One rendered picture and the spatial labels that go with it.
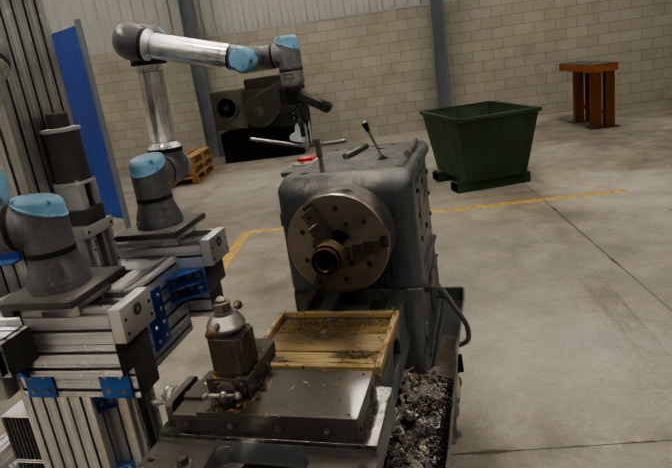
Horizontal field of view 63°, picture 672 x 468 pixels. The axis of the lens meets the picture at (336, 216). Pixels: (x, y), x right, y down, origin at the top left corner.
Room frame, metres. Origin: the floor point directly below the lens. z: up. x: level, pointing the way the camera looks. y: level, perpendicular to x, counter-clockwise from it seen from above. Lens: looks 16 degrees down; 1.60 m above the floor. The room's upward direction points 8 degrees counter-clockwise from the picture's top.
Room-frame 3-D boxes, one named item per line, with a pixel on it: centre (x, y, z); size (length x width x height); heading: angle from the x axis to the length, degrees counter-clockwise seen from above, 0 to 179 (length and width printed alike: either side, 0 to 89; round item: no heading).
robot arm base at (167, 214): (1.80, 0.59, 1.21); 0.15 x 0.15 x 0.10
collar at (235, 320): (1.03, 0.25, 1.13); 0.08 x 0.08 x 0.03
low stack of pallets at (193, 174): (9.45, 2.51, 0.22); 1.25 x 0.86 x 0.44; 177
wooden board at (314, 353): (1.34, 0.08, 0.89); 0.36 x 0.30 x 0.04; 73
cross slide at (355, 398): (1.01, 0.19, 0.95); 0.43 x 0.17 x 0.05; 73
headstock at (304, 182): (2.00, -0.10, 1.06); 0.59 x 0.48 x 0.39; 163
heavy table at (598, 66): (9.49, -4.54, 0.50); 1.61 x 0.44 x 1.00; 174
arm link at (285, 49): (1.83, 0.08, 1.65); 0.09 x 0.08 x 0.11; 78
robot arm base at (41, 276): (1.32, 0.71, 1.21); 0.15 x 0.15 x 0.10
